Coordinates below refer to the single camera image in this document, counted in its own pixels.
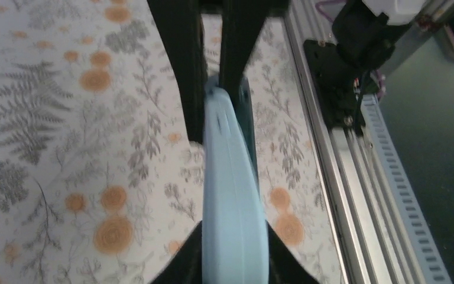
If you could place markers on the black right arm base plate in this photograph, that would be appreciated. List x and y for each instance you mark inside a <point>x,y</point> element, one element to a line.
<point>337,79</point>

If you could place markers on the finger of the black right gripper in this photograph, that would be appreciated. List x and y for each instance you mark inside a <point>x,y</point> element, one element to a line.
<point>242,22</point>
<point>179,24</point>

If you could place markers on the floral patterned table mat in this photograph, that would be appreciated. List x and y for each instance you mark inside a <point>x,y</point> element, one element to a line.
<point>98,182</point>

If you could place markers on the phone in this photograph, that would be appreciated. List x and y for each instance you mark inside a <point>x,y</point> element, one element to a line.
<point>235,246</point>

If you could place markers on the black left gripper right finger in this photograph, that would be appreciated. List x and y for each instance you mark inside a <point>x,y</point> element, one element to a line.
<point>284,268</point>

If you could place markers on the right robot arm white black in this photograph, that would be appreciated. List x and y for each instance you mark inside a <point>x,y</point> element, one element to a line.
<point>365,32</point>

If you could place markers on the white slotted cable duct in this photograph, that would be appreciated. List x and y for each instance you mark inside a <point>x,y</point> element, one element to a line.
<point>408,227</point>

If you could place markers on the aluminium front rail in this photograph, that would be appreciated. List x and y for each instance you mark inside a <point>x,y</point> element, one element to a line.
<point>365,248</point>

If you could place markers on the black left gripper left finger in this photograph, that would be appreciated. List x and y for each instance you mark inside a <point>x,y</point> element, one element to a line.
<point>186,265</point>

